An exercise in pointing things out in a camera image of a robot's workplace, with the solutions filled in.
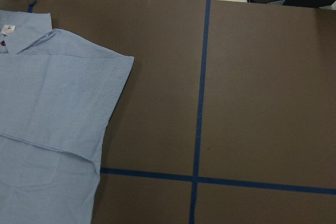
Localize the light blue striped shirt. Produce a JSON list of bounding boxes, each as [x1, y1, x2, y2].
[[1, 10, 134, 223]]

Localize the blue tape grid lines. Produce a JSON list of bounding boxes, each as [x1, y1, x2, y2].
[[34, 0, 335, 223]]

